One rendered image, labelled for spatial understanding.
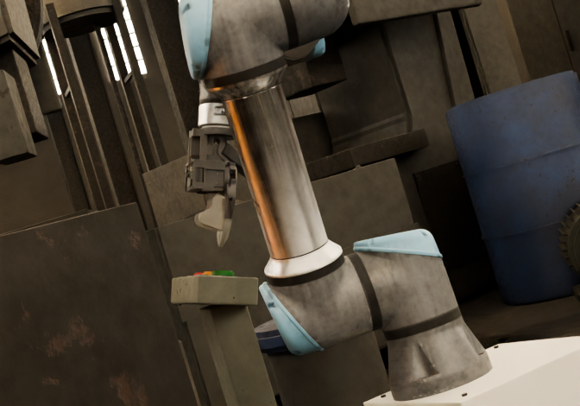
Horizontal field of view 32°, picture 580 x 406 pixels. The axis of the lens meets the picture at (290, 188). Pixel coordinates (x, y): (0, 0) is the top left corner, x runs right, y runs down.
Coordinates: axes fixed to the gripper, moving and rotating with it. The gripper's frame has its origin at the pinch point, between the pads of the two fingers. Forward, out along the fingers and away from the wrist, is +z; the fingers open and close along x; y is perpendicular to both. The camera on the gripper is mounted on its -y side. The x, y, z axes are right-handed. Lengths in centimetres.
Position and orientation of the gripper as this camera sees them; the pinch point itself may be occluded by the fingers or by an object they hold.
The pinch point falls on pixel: (224, 239)
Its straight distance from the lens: 182.0
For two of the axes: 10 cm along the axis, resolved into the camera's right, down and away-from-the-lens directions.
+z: -0.4, 9.9, -1.3
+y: -9.5, -0.7, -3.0
